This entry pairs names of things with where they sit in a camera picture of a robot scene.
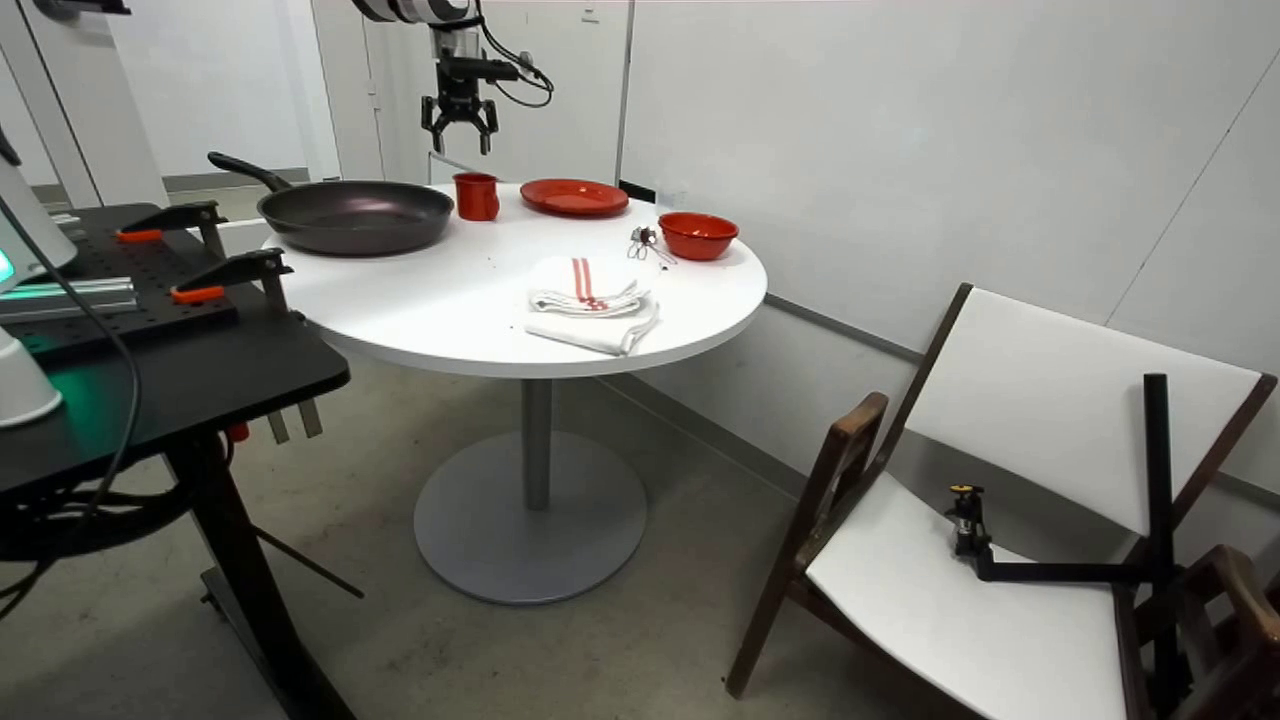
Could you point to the orange handled clamp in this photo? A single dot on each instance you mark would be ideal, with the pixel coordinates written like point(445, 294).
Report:
point(176, 218)
point(266, 268)

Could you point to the red plate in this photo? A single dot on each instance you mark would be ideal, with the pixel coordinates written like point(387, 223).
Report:
point(575, 197)

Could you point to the dark frying pan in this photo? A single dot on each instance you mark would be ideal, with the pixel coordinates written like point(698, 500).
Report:
point(346, 218)

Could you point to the red plastic bowl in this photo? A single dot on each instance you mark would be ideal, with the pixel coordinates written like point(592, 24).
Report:
point(698, 233)

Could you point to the white towel with red stripes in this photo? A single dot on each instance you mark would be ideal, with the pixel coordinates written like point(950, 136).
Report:
point(596, 307)

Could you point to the metal paper clips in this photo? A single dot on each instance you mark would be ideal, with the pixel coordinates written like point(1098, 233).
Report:
point(643, 246)

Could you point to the red plastic cup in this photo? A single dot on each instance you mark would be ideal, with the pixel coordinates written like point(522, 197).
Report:
point(477, 197)

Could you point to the white round pedestal table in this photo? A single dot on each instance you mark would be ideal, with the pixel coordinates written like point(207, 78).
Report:
point(536, 512)

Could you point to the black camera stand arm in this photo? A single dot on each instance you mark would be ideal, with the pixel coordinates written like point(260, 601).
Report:
point(1150, 556)

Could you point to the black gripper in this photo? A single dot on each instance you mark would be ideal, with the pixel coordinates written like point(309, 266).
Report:
point(459, 101)

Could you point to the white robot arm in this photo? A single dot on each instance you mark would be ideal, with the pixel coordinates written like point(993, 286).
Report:
point(459, 31)

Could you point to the white wooden folding chair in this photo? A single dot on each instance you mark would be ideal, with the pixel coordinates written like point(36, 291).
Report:
point(1036, 408)

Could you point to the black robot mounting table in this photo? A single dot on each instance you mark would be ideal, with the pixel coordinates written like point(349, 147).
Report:
point(142, 446)

